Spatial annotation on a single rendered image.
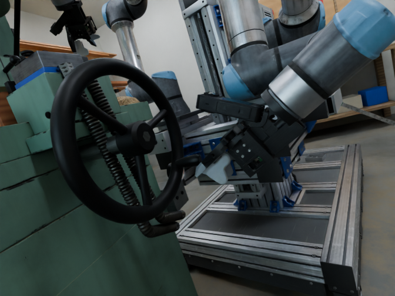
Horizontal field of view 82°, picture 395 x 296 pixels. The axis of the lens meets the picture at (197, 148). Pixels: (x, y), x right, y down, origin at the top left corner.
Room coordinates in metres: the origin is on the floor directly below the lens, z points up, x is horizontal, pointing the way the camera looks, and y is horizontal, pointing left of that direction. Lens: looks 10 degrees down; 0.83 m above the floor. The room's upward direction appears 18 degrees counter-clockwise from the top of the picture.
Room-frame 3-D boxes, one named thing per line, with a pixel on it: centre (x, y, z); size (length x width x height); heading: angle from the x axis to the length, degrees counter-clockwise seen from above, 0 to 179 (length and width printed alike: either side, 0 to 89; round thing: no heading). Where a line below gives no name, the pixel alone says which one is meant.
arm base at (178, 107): (1.18, 0.05, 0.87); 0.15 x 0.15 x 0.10
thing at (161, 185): (0.73, 0.15, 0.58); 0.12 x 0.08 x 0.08; 62
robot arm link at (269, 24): (0.86, -0.34, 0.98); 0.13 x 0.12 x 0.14; 65
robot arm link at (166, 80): (1.18, 0.06, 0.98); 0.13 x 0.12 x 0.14; 77
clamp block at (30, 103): (0.49, 0.23, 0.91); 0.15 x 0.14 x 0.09; 152
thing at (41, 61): (0.49, 0.22, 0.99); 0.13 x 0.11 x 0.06; 152
